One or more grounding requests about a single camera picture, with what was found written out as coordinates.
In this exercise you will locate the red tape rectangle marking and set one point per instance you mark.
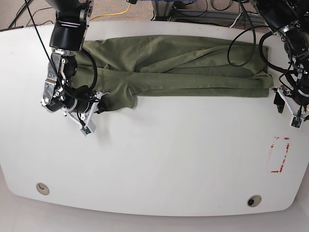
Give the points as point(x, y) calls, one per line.
point(277, 155)

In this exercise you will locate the table cable grommet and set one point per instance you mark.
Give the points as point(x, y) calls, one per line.
point(42, 189)
point(254, 201)

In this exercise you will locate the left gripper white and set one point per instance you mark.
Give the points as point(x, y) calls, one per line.
point(284, 99)

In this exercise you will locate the right table cable grommet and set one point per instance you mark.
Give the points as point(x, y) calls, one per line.
point(254, 201)

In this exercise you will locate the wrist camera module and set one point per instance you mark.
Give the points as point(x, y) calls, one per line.
point(88, 129)
point(296, 122)

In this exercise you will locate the olive green t-shirt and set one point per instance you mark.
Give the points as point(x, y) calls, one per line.
point(171, 65)

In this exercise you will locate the left table cable grommet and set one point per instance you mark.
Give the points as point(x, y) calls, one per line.
point(42, 189)

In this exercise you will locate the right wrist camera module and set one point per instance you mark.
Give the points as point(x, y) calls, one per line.
point(88, 129)

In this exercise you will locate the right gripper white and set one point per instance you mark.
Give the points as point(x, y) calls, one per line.
point(81, 112)

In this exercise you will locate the metal frame rack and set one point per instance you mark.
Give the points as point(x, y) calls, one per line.
point(225, 13)

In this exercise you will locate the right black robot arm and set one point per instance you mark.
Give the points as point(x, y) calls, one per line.
point(72, 22)

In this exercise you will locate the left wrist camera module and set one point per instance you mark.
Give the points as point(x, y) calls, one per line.
point(296, 122)

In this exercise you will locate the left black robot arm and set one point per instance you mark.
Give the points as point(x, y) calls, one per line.
point(290, 20)

